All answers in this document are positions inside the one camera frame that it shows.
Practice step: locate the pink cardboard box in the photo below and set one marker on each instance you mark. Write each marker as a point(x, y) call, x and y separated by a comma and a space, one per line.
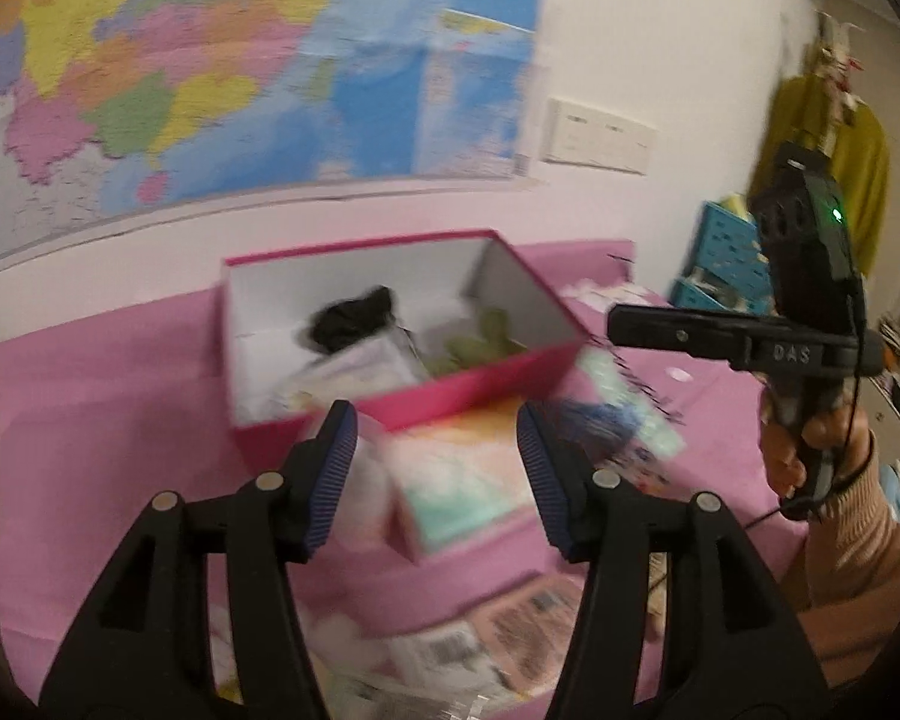
point(450, 397)

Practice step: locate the colourful printed packet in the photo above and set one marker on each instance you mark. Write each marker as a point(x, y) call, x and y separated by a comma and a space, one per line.
point(630, 405)

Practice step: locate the white barcode packet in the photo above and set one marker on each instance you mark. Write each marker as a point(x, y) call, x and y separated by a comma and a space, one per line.
point(439, 649)

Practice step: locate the black cloth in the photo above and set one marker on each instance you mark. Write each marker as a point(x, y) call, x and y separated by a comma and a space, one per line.
point(345, 319)

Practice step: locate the pink bedsheet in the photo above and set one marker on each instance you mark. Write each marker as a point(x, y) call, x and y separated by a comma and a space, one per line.
point(105, 420)

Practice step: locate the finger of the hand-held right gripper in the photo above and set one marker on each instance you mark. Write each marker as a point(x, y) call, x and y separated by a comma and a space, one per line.
point(675, 334)

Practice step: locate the mint and white packet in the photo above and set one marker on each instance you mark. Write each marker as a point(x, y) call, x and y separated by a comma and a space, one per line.
point(457, 495)

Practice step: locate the colourful wall map poster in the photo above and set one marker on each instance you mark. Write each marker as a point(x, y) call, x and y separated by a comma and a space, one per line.
point(232, 60)

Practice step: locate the white and red hanging ornament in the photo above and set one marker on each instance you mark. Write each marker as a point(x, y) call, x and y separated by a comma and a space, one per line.
point(840, 67)

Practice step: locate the white wall switch plate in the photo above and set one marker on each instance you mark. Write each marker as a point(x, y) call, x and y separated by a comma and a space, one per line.
point(600, 136)

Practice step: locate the green soft item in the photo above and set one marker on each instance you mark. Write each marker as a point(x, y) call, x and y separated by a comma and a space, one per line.
point(480, 345)

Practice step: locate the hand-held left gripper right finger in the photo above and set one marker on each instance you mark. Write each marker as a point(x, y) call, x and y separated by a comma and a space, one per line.
point(540, 465)

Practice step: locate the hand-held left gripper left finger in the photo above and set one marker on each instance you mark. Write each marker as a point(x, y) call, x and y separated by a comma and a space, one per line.
point(337, 465)

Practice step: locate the blue plastic crate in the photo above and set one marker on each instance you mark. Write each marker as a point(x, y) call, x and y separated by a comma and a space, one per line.
point(724, 255)

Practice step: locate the person's right hand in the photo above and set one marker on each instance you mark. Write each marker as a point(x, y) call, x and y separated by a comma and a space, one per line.
point(832, 427)

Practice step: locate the yellow hanging garment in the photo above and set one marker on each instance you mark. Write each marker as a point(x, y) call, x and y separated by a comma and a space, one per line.
point(866, 165)

